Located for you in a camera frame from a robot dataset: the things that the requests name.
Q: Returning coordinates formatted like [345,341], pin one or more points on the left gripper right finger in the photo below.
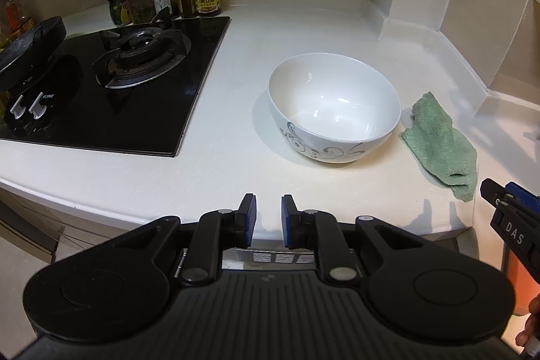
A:
[292,225]

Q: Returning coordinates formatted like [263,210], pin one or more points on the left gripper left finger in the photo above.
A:
[244,221]

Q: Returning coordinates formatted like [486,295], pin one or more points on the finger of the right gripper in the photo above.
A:
[524,197]
[494,193]

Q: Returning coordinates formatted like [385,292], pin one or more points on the green microfiber cloth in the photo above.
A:
[441,149]

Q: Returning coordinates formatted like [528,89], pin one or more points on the white patterned ceramic bowl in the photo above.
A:
[332,108]

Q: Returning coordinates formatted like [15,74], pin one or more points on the person's right hand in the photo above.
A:
[531,326]

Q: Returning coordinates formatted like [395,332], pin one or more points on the black glass gas stove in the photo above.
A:
[128,90]

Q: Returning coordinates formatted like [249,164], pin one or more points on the stove burner with grate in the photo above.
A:
[140,55]

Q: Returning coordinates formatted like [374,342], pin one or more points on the right white stove knob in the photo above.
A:
[37,109]

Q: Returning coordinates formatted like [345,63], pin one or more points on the white stove knob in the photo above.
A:
[18,109]
[37,109]

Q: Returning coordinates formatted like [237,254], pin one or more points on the red lid jar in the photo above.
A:
[141,11]

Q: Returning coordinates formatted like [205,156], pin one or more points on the left white stove knob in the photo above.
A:
[18,109]

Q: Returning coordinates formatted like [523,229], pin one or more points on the black frying pan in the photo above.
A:
[36,44]

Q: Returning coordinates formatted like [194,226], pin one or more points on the red label bottle far left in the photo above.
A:
[18,20]

